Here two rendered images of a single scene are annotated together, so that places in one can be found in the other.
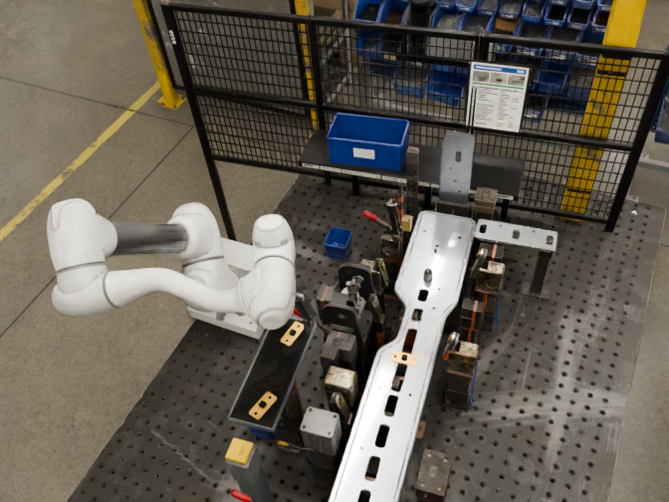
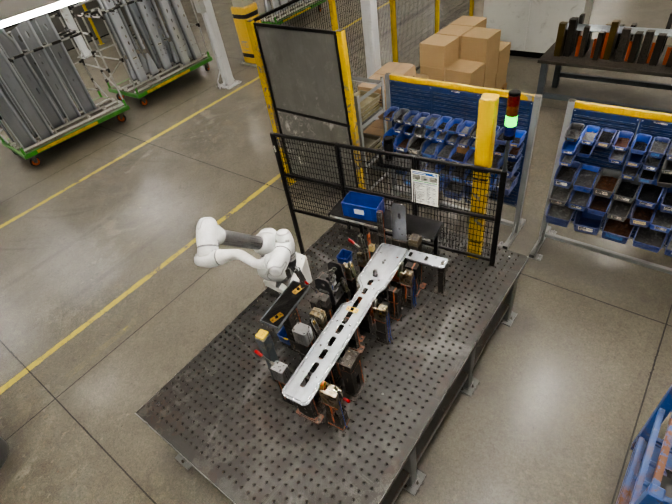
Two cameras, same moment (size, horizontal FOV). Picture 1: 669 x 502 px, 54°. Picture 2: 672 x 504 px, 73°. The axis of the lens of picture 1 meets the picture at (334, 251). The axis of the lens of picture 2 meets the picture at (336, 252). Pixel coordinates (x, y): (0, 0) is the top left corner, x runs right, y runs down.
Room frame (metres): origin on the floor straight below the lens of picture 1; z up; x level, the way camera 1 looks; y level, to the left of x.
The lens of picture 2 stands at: (-0.76, -0.62, 3.27)
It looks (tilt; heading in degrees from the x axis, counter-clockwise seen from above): 42 degrees down; 14
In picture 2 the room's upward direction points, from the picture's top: 11 degrees counter-clockwise
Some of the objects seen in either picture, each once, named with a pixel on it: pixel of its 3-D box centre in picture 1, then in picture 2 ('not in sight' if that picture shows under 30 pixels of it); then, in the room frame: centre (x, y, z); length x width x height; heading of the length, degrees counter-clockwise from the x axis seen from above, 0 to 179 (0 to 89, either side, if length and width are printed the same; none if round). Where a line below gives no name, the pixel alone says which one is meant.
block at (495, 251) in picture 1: (486, 274); (412, 278); (1.54, -0.57, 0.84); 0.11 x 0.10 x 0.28; 67
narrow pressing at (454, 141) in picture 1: (455, 169); (398, 222); (1.79, -0.48, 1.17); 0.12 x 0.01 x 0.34; 67
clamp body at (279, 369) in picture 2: not in sight; (285, 383); (0.64, 0.20, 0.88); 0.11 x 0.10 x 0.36; 67
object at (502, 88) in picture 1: (496, 97); (425, 187); (2.02, -0.67, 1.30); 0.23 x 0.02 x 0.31; 67
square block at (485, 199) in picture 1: (481, 227); (415, 255); (1.75, -0.59, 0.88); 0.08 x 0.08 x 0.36; 67
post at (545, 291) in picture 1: (541, 267); (441, 278); (1.54, -0.77, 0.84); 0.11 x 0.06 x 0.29; 67
